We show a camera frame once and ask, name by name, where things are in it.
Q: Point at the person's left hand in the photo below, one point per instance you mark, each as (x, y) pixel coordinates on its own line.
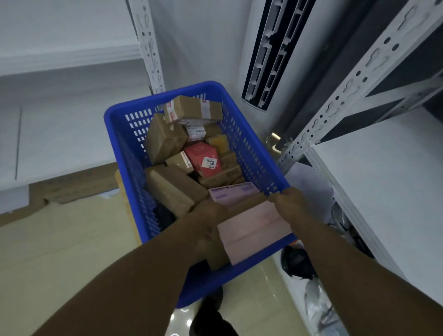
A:
(209, 218)

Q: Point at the person's right hand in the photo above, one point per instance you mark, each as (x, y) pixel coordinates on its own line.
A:
(292, 207)

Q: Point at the pink package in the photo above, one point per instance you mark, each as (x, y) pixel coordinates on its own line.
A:
(252, 232)

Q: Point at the small red box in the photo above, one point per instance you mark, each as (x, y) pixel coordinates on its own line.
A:
(197, 155)

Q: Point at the pile of parcels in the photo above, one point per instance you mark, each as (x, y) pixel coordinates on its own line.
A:
(166, 138)

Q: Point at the white metal shelf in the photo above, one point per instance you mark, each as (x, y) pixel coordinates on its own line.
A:
(69, 138)
(387, 190)

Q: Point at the blue plastic crate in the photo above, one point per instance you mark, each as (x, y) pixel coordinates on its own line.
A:
(117, 138)

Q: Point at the person's right forearm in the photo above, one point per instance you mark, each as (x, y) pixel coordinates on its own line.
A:
(363, 277)

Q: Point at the person's left forearm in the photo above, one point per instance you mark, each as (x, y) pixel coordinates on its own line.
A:
(131, 287)

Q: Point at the person's left shoe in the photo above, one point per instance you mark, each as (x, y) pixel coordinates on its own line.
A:
(213, 297)

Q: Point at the person's left leg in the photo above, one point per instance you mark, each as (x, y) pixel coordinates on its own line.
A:
(211, 325)

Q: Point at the flattened brown cardboard sheet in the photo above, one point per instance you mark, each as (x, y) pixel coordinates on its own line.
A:
(76, 183)

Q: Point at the torn brown cardboard sheet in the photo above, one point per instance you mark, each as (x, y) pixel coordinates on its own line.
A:
(17, 214)

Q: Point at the black bag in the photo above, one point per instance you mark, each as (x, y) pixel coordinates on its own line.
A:
(297, 263)

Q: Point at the shiny gold metal piece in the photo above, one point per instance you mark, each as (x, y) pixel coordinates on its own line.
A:
(273, 138)

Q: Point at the white standing air conditioner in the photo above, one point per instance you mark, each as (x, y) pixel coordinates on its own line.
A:
(328, 34)

